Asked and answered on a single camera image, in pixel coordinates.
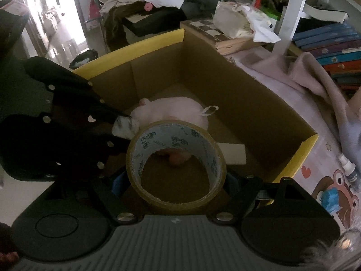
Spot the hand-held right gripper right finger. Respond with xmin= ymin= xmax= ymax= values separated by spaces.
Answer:
xmin=214 ymin=172 xmax=312 ymax=225

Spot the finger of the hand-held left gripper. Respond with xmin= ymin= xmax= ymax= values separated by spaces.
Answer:
xmin=42 ymin=117 xmax=131 ymax=180
xmin=53 ymin=87 xmax=132 ymax=125

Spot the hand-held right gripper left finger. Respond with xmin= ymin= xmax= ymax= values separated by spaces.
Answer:
xmin=56 ymin=172 xmax=143 ymax=226

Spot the cream rectangular block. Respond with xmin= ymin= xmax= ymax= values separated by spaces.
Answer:
xmin=218 ymin=143 xmax=247 ymax=166

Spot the large brown tape roll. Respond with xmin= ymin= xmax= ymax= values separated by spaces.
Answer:
xmin=126 ymin=120 xmax=227 ymax=211

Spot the yellow cardboard box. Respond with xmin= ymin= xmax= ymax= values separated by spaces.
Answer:
xmin=69 ymin=28 xmax=319 ymax=206

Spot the pink pig plush toy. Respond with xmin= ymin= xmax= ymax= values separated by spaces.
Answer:
xmin=130 ymin=96 xmax=219 ymax=168

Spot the small white spray bottle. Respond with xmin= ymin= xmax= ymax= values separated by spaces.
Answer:
xmin=338 ymin=153 xmax=360 ymax=189

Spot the brown garment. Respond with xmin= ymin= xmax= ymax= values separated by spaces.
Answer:
xmin=103 ymin=4 xmax=133 ymax=53

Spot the pink checked printed tablecloth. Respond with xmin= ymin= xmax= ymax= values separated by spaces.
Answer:
xmin=226 ymin=45 xmax=361 ymax=232

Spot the pile of clothes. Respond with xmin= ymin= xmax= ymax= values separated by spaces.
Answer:
xmin=99 ymin=0 xmax=218 ymax=36

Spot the grey fluffy fabric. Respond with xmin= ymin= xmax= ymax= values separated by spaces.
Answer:
xmin=305 ymin=229 xmax=361 ymax=271

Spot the grey cloth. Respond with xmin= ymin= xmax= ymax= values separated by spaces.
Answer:
xmin=337 ymin=90 xmax=361 ymax=159

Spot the pale pink cloth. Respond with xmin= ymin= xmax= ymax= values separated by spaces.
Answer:
xmin=248 ymin=51 xmax=350 ymax=136

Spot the wooden chessboard box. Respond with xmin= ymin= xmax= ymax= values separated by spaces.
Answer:
xmin=180 ymin=17 xmax=268 ymax=55

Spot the dark green garment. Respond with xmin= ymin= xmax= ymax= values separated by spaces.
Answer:
xmin=180 ymin=0 xmax=220 ymax=17

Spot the row of leaning books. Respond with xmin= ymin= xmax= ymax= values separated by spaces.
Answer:
xmin=292 ymin=21 xmax=361 ymax=91

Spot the white bookshelf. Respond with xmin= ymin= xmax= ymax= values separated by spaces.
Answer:
xmin=209 ymin=0 xmax=361 ymax=54

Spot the thick dark book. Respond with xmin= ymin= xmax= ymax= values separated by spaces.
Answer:
xmin=303 ymin=4 xmax=349 ymax=23

